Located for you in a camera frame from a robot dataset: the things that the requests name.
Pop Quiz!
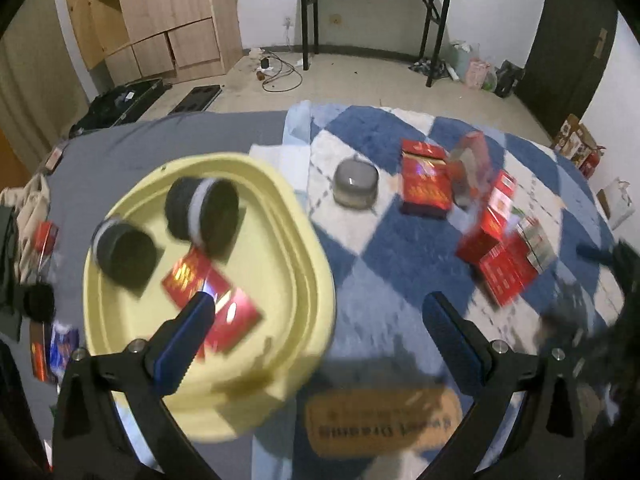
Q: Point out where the blue checked fleece blanket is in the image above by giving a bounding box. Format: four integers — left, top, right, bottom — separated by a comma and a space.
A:
250, 102, 631, 480

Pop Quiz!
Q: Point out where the red packet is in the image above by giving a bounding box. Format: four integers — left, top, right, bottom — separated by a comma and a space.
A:
32, 221, 60, 266

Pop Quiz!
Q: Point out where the dark door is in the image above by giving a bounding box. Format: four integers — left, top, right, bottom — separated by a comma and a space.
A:
515, 0, 621, 136

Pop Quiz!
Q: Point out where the red canister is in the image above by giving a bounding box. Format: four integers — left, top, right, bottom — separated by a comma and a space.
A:
580, 145, 607, 178

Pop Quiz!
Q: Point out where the white plastic bag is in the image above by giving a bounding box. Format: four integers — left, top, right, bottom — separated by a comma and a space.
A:
450, 40, 481, 78

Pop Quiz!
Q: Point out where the wooden door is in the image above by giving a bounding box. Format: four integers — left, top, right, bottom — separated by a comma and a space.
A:
0, 130, 31, 191

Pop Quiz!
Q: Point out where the grey bed sheet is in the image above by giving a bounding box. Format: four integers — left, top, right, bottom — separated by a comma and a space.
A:
30, 110, 301, 311

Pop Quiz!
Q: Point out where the black clothing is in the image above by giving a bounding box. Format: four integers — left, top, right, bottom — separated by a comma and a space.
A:
0, 205, 26, 341

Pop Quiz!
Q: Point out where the beige curtain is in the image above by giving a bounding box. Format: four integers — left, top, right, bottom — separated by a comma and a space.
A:
0, 25, 91, 161

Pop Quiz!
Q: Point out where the yellow plastic basin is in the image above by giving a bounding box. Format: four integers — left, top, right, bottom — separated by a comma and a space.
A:
82, 152, 337, 443

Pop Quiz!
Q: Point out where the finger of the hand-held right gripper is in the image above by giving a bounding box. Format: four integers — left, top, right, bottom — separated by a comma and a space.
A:
540, 280, 606, 346
575, 241, 640, 301

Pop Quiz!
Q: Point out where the black bag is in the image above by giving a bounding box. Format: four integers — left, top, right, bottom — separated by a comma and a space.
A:
494, 60, 526, 99

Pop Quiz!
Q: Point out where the beige cloth bag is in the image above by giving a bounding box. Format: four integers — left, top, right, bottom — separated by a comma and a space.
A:
0, 175, 53, 281

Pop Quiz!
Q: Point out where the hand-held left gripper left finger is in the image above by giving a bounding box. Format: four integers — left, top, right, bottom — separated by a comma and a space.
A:
52, 291, 221, 480

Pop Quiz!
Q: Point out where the white and green box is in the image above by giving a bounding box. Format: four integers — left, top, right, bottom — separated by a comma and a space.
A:
515, 215, 557, 273

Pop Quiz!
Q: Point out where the dark cloth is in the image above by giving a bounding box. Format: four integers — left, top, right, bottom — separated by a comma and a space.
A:
409, 57, 451, 81

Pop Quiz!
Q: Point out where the slim red box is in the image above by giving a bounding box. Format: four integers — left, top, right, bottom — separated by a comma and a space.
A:
447, 131, 493, 211

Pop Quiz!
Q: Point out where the black tray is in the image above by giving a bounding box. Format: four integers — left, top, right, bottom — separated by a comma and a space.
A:
167, 85, 222, 116

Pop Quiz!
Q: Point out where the red and gold carton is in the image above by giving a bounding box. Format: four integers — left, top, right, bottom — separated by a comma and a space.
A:
457, 170, 518, 266
477, 240, 541, 308

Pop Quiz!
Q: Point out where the white paper bag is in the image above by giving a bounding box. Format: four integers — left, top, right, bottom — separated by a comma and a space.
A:
597, 177, 636, 231

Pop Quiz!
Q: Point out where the black round tin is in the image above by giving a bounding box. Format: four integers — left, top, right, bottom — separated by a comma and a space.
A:
91, 217, 158, 291
165, 176, 241, 263

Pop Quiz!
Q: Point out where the black case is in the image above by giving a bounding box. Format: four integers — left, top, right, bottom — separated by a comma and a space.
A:
69, 77, 168, 137

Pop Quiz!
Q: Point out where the black cable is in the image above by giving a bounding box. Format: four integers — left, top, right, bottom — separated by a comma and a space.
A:
261, 50, 304, 93

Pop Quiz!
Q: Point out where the black round item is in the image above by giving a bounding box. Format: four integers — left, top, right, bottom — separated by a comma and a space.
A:
22, 282, 56, 323

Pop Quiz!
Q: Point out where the pink bag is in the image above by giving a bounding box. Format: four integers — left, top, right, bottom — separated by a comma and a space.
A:
465, 59, 493, 90

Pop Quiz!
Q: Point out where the small copper box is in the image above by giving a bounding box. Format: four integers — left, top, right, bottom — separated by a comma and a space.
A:
44, 142, 68, 171

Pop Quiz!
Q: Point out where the pale purple plush toy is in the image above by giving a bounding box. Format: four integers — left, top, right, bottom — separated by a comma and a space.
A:
332, 157, 379, 209

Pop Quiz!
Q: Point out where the patterned cardboard box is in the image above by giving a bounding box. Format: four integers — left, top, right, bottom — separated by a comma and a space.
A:
550, 114, 598, 166

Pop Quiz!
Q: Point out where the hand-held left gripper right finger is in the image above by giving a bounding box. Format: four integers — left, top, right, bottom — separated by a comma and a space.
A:
422, 291, 586, 480

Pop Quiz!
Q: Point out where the light blue cloth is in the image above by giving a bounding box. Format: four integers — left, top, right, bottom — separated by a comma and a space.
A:
282, 101, 313, 148

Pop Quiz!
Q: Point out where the blue packet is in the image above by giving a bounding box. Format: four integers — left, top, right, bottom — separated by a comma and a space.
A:
50, 322, 81, 381

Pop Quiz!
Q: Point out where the wooden wardrobe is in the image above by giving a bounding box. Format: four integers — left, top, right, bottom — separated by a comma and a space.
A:
62, 0, 244, 86

